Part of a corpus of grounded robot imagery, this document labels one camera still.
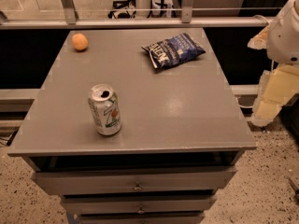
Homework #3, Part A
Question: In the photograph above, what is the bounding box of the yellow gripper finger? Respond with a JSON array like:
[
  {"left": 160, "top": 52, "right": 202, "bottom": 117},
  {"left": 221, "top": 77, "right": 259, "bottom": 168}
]
[
  {"left": 250, "top": 64, "right": 299, "bottom": 127},
  {"left": 248, "top": 25, "right": 269, "bottom": 49}
]

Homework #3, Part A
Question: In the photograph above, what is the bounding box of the orange fruit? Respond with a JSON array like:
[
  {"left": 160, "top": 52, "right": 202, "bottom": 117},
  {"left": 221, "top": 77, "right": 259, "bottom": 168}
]
[{"left": 72, "top": 33, "right": 89, "bottom": 51}]

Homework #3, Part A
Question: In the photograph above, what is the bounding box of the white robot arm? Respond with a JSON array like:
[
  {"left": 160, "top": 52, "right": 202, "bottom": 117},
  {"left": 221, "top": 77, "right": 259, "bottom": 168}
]
[{"left": 248, "top": 0, "right": 299, "bottom": 127}]

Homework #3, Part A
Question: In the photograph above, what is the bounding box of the blue chip bag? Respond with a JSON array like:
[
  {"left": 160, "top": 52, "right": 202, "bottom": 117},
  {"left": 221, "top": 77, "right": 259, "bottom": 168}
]
[{"left": 142, "top": 33, "right": 206, "bottom": 70}]

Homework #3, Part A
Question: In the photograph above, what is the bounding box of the grey drawer cabinet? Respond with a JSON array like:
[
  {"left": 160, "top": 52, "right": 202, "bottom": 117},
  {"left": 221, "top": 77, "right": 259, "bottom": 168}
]
[{"left": 9, "top": 29, "right": 255, "bottom": 224}]

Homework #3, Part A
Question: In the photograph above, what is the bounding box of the black office chair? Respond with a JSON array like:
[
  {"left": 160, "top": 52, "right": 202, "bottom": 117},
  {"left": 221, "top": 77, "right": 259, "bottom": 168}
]
[{"left": 107, "top": 0, "right": 134, "bottom": 19}]

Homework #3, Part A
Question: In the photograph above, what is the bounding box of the green white soda can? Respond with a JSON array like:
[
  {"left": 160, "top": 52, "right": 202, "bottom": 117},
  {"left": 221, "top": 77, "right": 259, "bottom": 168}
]
[{"left": 88, "top": 84, "right": 121, "bottom": 135}]

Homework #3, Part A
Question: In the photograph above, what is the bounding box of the top drawer knob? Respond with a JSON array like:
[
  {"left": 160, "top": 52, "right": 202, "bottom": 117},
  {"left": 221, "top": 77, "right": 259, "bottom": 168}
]
[{"left": 133, "top": 182, "right": 142, "bottom": 192}]

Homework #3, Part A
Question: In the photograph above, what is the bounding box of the drawer knob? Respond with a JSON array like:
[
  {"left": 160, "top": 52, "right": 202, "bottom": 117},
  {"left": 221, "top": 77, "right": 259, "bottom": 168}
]
[
  {"left": 137, "top": 205, "right": 146, "bottom": 215},
  {"left": 133, "top": 182, "right": 142, "bottom": 192}
]

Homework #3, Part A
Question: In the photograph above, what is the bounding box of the metal railing frame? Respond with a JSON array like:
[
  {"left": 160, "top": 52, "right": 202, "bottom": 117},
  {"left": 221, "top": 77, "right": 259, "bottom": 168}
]
[{"left": 0, "top": 0, "right": 273, "bottom": 30}]

